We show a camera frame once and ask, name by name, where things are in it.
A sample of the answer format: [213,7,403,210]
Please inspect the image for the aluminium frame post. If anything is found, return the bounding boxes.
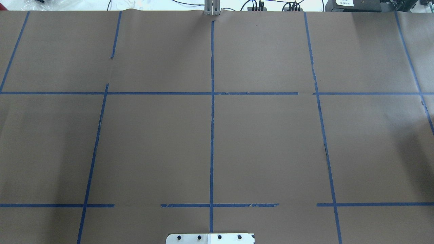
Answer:
[204,0,221,16]

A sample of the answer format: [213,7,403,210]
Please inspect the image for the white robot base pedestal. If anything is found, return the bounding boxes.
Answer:
[165,233,255,244]

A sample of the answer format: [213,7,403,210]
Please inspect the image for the black device box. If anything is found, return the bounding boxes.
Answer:
[324,0,381,13]

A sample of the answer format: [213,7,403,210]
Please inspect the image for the black power strip cables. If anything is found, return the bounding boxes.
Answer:
[241,0,304,12]

